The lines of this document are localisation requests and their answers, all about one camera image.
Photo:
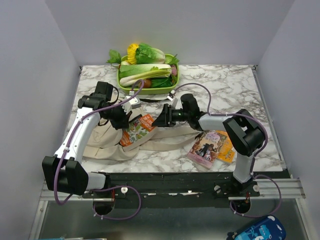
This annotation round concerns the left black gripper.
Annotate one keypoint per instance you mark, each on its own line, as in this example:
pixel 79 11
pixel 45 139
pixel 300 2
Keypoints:
pixel 123 122

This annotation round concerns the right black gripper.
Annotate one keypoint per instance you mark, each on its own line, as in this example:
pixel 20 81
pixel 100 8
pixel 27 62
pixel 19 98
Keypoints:
pixel 164 119

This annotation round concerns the orange treehouse book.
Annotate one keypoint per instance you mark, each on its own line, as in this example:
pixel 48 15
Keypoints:
pixel 139 131

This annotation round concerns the beige canvas backpack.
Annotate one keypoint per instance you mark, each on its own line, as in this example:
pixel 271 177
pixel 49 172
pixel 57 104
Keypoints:
pixel 107 143

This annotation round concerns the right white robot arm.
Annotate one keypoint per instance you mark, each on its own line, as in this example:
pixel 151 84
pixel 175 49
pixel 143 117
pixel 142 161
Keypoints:
pixel 247 135

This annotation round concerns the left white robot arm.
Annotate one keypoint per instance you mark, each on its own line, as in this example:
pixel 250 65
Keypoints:
pixel 63 171

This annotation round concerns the green vegetable tray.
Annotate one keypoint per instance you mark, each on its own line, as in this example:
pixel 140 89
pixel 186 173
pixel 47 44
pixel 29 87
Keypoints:
pixel 160 78

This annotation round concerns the napa cabbage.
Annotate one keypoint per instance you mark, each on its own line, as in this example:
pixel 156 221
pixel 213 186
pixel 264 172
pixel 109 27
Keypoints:
pixel 130 74

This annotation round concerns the brown mushroom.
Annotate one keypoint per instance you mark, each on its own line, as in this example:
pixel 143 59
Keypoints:
pixel 147 83

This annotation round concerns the pink fairy book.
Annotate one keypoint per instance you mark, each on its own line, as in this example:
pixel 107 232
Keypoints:
pixel 207 147

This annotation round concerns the yellow corn flower vegetable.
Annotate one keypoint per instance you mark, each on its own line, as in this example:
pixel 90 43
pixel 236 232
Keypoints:
pixel 131 53

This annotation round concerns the green leafy lettuce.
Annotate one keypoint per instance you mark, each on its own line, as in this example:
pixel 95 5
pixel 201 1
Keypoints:
pixel 146 54

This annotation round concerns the orange yellow book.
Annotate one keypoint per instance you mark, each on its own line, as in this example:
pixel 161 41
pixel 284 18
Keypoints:
pixel 227 152

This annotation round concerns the blue pencil case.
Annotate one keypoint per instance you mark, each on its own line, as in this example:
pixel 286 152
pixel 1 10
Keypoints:
pixel 266 228

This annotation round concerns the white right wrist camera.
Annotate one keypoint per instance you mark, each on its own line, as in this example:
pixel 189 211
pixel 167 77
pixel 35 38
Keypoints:
pixel 172 98

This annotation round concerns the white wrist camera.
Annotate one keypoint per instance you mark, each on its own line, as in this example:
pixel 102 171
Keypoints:
pixel 131 104
pixel 172 98

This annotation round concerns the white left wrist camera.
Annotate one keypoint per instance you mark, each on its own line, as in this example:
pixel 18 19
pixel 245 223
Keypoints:
pixel 131 104

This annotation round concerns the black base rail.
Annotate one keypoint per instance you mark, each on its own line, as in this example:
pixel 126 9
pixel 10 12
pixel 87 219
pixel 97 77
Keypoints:
pixel 180 190

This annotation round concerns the aluminium frame rail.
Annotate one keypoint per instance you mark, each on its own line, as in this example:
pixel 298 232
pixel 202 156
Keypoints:
pixel 79 219

